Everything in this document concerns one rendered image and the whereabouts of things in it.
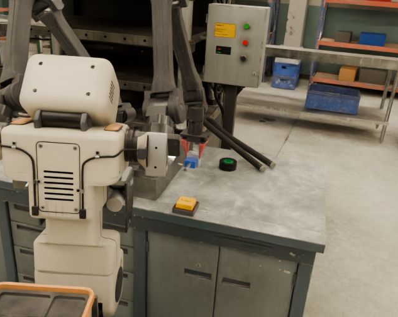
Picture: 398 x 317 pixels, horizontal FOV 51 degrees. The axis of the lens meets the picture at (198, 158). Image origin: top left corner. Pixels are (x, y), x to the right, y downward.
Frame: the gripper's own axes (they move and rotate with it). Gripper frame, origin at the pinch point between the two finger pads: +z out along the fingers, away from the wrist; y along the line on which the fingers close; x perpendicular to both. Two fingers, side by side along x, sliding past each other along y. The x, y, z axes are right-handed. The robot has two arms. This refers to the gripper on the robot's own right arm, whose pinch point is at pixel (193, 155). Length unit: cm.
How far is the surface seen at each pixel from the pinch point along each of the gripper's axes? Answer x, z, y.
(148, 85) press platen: -67, -9, 46
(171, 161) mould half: -5.3, 6.6, 10.7
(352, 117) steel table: -342, 63, -92
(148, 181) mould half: 13.7, 7.7, 13.2
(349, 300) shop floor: -57, 94, -79
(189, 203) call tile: 17.0, 11.7, -4.2
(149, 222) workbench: 15.4, 24.2, 11.4
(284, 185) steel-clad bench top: -19.6, 14.8, -35.5
